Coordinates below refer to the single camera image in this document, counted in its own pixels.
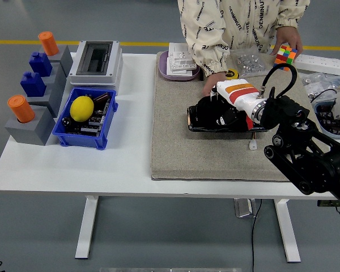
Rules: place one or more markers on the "person's right hand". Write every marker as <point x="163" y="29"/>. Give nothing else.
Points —
<point x="214" y="79"/>

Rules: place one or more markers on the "person's left hand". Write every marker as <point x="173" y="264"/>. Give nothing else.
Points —
<point x="289" y="38"/>

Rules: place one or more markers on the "multicoloured puzzle cube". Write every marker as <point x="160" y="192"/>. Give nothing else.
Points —
<point x="284" y="58"/>

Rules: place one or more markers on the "black rag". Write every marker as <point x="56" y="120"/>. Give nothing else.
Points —
<point x="208" y="112"/>

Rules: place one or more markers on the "black film-wrapped panel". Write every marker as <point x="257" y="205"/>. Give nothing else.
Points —
<point x="193" y="119"/>

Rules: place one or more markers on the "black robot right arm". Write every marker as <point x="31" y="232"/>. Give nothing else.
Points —
<point x="306" y="153"/>

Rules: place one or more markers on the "person's left forearm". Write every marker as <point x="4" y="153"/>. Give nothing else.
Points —
<point x="292" y="14"/>

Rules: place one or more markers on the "person's right forearm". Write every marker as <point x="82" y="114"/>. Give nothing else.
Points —
<point x="209" y="54"/>

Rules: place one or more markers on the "yellow tape measure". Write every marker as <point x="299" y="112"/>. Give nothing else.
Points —
<point x="233" y="73"/>

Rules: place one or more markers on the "white power strip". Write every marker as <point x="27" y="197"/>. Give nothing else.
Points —
<point x="320" y="60"/>

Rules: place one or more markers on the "clear bag of metal nuts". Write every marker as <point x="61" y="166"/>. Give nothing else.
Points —
<point x="250" y="63"/>

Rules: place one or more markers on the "purple oval tray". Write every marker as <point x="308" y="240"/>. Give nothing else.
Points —
<point x="163" y="69"/>

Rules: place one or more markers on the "person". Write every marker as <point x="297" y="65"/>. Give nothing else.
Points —
<point x="238" y="20"/>

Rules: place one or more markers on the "clear plastic parts bag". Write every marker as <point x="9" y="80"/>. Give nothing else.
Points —
<point x="326" y="80"/>

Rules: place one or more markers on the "grey-brown mat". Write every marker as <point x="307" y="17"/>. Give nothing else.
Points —
<point x="204" y="158"/>

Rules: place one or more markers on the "light blue tray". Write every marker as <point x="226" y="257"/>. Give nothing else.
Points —
<point x="318" y="119"/>

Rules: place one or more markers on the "white table leg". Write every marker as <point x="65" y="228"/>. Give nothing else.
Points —
<point x="287" y="229"/>
<point x="86" y="226"/>

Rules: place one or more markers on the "brown cylindrical capacitor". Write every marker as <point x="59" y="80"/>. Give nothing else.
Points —
<point x="102" y="97"/>

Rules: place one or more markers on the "dark circuit board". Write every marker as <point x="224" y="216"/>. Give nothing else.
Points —
<point x="95" y="120"/>

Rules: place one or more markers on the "silver table control box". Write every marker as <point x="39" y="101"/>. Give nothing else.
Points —
<point x="243" y="208"/>

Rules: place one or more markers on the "yellow lemon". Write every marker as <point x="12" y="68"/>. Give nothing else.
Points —
<point x="82" y="109"/>

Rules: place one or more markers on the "grey cube block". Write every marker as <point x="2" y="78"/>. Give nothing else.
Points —
<point x="66" y="59"/>
<point x="52" y="99"/>
<point x="59" y="75"/>
<point x="28" y="133"/>

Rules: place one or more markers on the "blue plastic bin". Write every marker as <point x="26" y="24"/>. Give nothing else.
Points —
<point x="82" y="140"/>

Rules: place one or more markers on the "black round capacitor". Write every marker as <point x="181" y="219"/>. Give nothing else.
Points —
<point x="67" y="122"/>

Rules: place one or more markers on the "orange cylinder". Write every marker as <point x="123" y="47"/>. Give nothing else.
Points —
<point x="48" y="44"/>
<point x="21" y="109"/>

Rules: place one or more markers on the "blue plastic block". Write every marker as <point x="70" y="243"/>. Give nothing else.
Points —
<point x="41" y="64"/>
<point x="33" y="85"/>

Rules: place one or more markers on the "white switch plate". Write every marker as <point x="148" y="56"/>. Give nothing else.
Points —
<point x="181" y="56"/>
<point x="178" y="72"/>

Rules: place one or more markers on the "grey electrical enclosure box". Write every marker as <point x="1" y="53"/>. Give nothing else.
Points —
<point x="113" y="65"/>

